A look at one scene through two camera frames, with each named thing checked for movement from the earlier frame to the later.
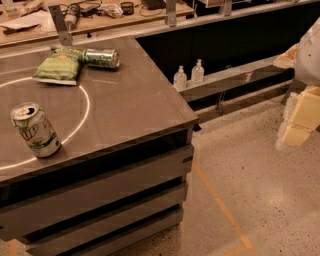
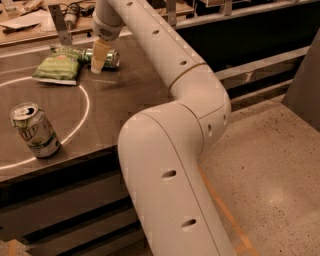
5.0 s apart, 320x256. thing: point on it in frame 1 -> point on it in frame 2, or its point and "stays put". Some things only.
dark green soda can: x=103 y=58 stays put
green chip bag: x=61 y=66 stays put
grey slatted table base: x=103 y=205 stays put
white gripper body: x=309 y=56 -> x=106 y=29
